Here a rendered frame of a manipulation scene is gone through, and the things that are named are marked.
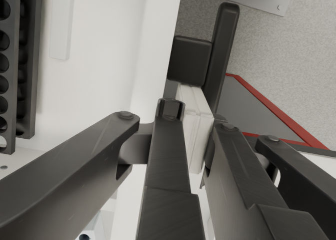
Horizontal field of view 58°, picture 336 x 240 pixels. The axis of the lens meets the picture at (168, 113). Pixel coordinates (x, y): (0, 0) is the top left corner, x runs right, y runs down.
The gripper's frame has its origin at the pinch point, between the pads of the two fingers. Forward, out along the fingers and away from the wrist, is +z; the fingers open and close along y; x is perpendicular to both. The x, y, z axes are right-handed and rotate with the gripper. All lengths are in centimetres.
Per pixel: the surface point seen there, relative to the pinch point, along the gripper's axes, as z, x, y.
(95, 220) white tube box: 15.3, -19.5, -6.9
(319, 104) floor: 93, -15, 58
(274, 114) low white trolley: 38.9, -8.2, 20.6
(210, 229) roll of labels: 15.0, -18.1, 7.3
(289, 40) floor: 93, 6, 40
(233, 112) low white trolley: 34.7, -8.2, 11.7
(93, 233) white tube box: 13.3, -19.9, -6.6
